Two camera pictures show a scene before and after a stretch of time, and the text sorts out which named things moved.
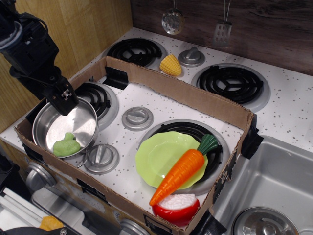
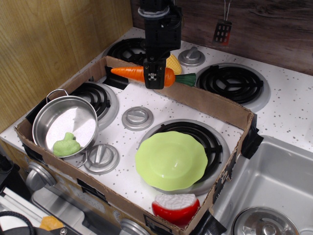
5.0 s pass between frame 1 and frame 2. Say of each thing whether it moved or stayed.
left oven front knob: stayed
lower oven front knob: stayed
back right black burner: stayed
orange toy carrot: moved
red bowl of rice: stayed
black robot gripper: moved
